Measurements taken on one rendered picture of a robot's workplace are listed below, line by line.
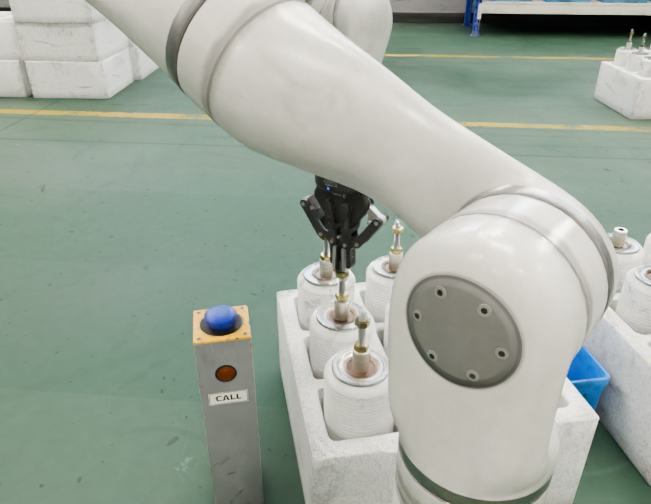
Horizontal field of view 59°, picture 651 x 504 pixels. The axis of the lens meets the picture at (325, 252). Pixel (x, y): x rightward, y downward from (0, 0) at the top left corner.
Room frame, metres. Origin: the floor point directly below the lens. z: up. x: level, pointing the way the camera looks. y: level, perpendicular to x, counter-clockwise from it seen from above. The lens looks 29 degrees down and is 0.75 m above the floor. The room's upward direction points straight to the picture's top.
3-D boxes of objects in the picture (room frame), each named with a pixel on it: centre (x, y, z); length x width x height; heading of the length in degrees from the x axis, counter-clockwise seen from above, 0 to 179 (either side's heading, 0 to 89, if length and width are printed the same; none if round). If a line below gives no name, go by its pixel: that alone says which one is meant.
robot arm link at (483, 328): (0.25, -0.09, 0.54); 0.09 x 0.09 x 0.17; 51
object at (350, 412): (0.58, -0.05, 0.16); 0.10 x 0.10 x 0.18
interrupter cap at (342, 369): (0.58, -0.05, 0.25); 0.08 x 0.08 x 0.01
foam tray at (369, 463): (0.72, -0.14, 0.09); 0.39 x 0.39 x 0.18; 11
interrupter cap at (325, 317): (0.70, -0.02, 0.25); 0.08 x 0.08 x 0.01
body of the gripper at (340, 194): (0.70, -0.02, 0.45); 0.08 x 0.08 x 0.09
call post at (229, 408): (0.59, 0.13, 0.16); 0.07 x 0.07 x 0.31; 11
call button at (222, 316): (0.59, 0.13, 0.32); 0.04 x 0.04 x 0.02
